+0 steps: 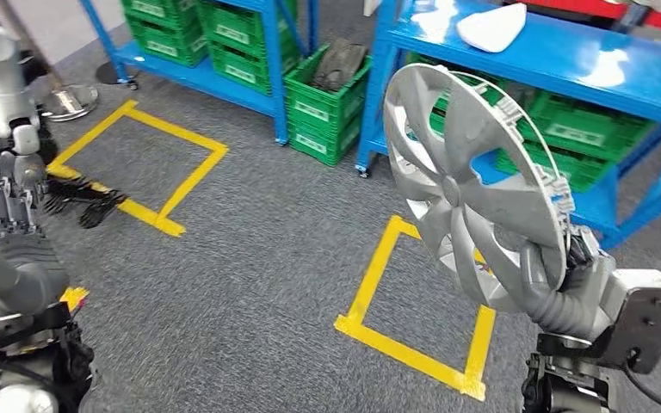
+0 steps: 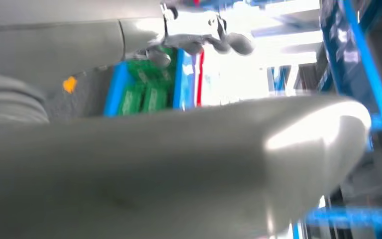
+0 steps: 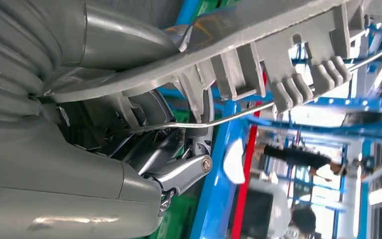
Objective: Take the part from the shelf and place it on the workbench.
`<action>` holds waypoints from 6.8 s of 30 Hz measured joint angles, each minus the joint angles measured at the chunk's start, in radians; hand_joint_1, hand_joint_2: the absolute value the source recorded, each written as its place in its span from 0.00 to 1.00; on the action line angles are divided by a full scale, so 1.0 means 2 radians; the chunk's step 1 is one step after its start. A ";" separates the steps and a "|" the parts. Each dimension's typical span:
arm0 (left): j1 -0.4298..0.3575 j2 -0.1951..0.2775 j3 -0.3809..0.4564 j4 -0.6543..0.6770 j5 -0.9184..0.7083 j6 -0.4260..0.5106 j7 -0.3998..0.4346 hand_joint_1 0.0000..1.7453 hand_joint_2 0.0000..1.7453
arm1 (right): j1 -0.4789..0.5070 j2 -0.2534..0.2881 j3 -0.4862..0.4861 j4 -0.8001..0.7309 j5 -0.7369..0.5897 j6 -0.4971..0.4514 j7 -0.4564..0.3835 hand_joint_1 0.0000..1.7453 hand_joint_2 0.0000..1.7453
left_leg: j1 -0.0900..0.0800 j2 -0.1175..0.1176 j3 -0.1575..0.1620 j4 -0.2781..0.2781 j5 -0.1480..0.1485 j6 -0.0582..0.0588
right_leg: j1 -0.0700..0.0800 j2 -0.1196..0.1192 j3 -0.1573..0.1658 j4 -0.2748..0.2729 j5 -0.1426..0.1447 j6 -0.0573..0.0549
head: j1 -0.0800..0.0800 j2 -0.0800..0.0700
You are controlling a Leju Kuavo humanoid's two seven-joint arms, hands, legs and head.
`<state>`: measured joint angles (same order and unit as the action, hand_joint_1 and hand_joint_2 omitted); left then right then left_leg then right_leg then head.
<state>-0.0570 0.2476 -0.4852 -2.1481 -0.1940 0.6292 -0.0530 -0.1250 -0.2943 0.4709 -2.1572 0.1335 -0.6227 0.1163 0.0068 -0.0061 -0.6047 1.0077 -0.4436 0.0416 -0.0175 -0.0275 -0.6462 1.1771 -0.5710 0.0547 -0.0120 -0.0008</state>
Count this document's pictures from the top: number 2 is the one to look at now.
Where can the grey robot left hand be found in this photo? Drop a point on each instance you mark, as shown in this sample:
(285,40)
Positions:
(145,181)

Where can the blue metal shelf rack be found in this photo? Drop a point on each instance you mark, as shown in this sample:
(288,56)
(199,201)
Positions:
(115,92)

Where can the green plastic crate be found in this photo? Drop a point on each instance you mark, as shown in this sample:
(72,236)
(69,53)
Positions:
(156,99)
(151,71)
(131,100)

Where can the red barrier belt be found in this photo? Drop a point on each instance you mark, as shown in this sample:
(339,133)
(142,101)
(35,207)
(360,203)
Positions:
(200,82)

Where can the yellow floor tape square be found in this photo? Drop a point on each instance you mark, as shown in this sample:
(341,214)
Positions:
(69,84)

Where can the blue background frame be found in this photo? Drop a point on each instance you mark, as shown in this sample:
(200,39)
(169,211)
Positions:
(362,49)

